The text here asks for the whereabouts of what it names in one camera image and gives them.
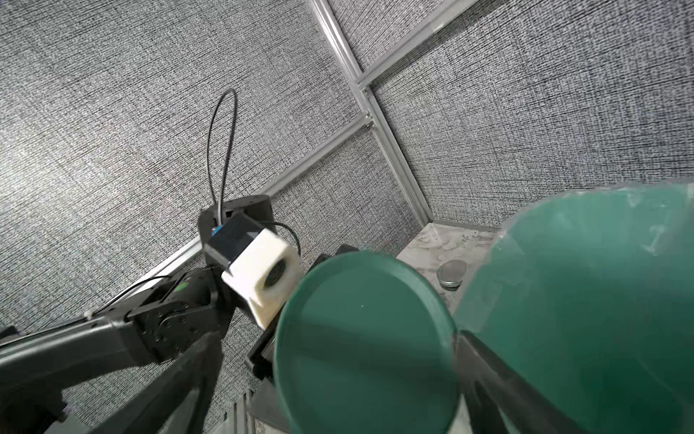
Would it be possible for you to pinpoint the green jar lid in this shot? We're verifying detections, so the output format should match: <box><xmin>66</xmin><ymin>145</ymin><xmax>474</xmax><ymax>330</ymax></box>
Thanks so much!
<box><xmin>273</xmin><ymin>251</ymin><xmax>460</xmax><ymax>433</ymax></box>

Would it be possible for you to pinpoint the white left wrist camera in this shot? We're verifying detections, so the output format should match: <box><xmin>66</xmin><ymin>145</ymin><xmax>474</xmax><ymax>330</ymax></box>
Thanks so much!
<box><xmin>204</xmin><ymin>214</ymin><xmax>305</xmax><ymax>330</ymax></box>

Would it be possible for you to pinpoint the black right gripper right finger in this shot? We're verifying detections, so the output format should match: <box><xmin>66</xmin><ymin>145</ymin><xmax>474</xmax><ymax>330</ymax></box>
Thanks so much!
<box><xmin>453</xmin><ymin>331</ymin><xmax>585</xmax><ymax>433</ymax></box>

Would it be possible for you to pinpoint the small silver-lidded tin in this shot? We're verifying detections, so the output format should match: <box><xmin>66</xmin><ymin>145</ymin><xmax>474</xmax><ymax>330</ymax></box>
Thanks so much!
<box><xmin>437</xmin><ymin>260</ymin><xmax>467</xmax><ymax>291</ymax></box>

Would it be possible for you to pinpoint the green plastic trash bin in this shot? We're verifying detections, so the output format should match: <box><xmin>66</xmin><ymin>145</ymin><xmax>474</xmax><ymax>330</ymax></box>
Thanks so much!
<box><xmin>454</xmin><ymin>183</ymin><xmax>694</xmax><ymax>434</ymax></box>

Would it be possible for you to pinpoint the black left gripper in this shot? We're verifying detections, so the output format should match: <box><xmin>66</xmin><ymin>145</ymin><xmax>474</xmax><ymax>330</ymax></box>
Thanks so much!
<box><xmin>245</xmin><ymin>243</ymin><xmax>360</xmax><ymax>381</ymax></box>

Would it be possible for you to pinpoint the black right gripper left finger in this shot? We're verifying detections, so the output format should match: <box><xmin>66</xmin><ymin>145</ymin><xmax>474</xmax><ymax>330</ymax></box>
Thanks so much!
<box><xmin>92</xmin><ymin>332</ymin><xmax>223</xmax><ymax>433</ymax></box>

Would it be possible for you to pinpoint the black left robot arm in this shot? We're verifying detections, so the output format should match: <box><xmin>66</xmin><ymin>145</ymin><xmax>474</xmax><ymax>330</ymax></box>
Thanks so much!
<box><xmin>1</xmin><ymin>195</ymin><xmax>279</xmax><ymax>433</ymax></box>

